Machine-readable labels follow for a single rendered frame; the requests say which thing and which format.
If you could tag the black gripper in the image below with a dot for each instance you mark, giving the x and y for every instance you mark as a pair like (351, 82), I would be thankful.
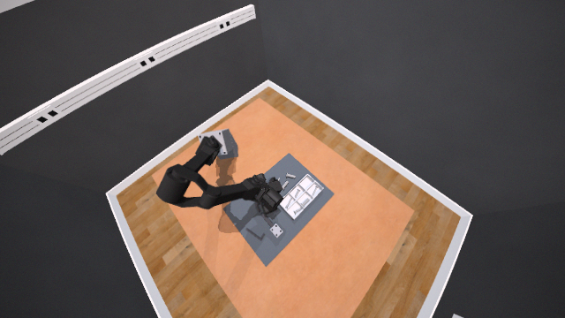
(266, 208)

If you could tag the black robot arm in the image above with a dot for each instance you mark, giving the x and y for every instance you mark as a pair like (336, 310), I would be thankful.
(177, 179)

